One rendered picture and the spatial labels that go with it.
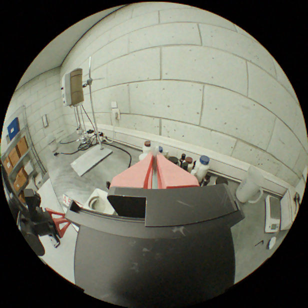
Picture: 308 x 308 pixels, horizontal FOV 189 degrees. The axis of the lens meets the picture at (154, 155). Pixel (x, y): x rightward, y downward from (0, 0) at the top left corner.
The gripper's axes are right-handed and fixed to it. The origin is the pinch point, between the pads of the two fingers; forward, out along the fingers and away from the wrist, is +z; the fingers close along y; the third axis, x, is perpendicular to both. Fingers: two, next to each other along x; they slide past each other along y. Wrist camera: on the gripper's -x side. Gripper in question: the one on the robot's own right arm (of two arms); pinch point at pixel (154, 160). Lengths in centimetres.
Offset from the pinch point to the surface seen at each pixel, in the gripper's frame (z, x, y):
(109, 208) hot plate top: 3.8, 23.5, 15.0
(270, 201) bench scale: -7, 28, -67
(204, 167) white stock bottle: 22.0, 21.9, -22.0
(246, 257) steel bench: -28, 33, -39
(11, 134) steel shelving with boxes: 23, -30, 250
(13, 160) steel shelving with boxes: 7, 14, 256
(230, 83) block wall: 32.0, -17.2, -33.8
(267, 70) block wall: 20, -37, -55
